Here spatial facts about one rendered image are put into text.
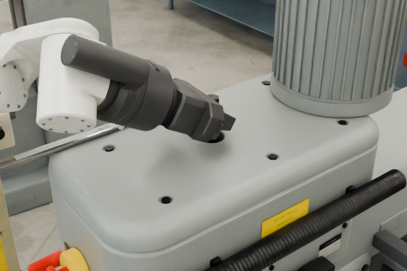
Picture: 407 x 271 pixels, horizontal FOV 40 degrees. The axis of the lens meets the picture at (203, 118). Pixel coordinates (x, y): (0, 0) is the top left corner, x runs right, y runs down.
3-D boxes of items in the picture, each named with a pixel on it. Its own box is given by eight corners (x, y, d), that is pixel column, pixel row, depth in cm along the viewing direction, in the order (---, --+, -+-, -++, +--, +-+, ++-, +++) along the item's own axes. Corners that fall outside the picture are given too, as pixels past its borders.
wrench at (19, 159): (2, 176, 72) (2, 170, 72) (-8, 163, 75) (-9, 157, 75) (159, 120, 85) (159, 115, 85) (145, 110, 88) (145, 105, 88)
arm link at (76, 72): (105, 146, 70) (20, 129, 63) (106, 68, 74) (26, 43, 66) (163, 123, 63) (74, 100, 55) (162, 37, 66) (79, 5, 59)
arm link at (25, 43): (107, 104, 65) (9, 121, 69) (108, 35, 68) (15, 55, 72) (77, 84, 59) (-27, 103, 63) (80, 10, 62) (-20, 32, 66)
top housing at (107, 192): (132, 347, 68) (123, 248, 60) (46, 233, 87) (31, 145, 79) (378, 204, 93) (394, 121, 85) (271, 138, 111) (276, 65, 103)
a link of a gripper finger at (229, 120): (225, 132, 81) (194, 124, 77) (235, 112, 80) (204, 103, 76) (232, 137, 80) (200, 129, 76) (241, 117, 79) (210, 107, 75)
